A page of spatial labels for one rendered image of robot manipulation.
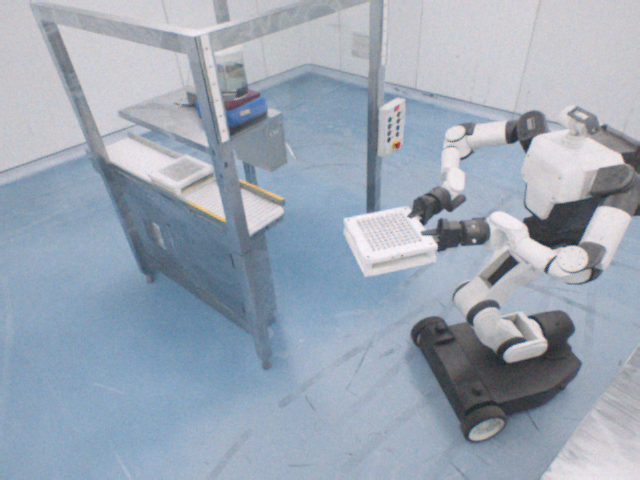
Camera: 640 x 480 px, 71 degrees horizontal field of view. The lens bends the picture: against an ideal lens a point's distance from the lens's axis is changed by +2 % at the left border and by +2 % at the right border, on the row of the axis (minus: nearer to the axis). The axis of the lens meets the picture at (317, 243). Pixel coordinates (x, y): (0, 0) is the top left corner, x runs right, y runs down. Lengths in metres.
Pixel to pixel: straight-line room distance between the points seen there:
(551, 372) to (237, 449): 1.47
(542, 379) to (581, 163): 1.08
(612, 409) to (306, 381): 1.40
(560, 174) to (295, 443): 1.54
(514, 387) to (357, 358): 0.76
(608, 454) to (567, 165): 0.83
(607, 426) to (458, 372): 0.92
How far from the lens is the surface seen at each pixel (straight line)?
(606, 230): 1.51
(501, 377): 2.28
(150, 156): 2.75
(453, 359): 2.26
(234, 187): 1.70
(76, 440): 2.55
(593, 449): 1.36
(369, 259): 1.40
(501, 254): 1.92
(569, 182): 1.63
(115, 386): 2.65
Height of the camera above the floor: 1.95
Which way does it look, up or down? 38 degrees down
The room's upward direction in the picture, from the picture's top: 4 degrees counter-clockwise
